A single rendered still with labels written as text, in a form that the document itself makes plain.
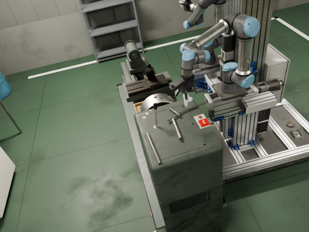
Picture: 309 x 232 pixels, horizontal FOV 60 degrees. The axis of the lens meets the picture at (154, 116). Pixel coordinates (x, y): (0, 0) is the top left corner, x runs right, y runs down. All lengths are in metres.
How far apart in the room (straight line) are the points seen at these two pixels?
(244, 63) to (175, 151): 0.81
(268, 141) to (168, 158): 1.76
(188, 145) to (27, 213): 2.26
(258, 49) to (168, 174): 1.31
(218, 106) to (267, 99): 0.40
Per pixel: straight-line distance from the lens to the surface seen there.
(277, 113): 3.58
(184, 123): 1.88
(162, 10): 5.79
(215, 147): 1.73
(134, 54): 3.13
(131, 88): 2.82
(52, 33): 5.82
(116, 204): 3.09
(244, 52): 1.99
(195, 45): 1.82
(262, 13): 2.31
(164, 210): 2.06
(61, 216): 3.26
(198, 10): 2.54
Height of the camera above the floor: 2.55
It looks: 41 degrees down
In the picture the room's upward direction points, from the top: 12 degrees counter-clockwise
